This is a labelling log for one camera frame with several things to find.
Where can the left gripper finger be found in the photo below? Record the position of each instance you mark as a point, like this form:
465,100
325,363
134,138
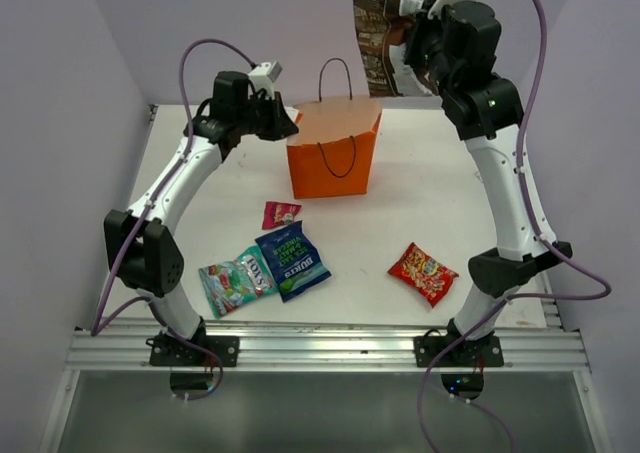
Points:
280,113
283,127

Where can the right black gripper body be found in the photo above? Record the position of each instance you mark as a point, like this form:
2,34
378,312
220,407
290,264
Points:
423,50

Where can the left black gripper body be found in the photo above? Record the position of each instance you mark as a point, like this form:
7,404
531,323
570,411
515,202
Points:
252,117

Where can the orange paper bag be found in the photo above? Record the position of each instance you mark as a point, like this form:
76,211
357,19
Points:
332,153

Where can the brown snack bag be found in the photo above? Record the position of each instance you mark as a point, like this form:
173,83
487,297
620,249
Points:
382,28

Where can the blue sea salt chips bag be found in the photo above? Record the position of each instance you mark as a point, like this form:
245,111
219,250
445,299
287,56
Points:
293,260

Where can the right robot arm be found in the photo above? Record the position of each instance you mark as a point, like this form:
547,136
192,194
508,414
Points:
487,119

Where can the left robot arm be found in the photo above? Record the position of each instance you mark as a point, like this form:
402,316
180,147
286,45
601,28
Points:
141,248

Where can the green Fox's candy bag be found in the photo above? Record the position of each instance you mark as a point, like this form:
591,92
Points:
230,285

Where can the red snack bag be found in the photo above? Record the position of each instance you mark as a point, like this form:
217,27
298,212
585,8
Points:
431,279

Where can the small pink snack packet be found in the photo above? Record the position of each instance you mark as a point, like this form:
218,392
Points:
278,214

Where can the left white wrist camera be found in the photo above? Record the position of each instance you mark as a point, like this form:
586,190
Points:
263,77

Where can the aluminium rail frame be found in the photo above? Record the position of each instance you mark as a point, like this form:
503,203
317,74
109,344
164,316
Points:
125,346

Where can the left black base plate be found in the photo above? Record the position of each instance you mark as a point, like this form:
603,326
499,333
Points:
167,351

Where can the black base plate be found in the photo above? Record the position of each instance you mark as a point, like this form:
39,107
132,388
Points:
457,350
167,351

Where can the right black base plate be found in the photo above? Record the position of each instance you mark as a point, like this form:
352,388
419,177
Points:
457,350

